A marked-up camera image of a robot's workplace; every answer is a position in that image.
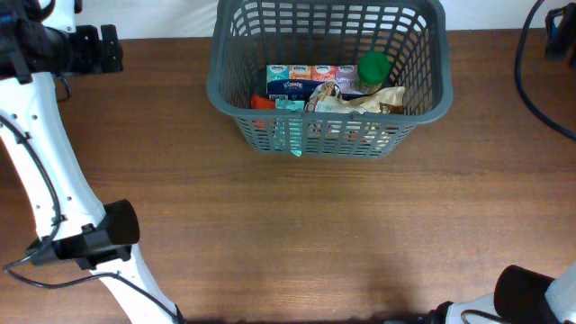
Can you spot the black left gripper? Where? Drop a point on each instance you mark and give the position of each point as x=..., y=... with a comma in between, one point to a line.
x=95, y=61

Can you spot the grey plastic basket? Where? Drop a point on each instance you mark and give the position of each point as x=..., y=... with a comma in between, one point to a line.
x=249, y=35

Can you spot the orange red pasta packet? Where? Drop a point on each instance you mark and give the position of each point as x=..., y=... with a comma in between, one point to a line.
x=261, y=103

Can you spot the Kleenex tissue multipack box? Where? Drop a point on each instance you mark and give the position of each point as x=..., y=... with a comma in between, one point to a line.
x=298, y=82

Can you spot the light green wipes packet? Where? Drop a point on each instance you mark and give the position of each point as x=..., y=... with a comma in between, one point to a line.
x=288, y=132

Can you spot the beige breadcrumb bag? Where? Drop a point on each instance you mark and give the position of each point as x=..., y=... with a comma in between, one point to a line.
x=328, y=98

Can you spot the green lid jar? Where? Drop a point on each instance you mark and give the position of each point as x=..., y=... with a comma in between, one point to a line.
x=372, y=71

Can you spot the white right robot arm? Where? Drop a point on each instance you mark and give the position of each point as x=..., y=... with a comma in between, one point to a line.
x=521, y=295

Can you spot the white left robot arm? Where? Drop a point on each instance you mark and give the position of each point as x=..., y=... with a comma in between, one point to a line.
x=41, y=47

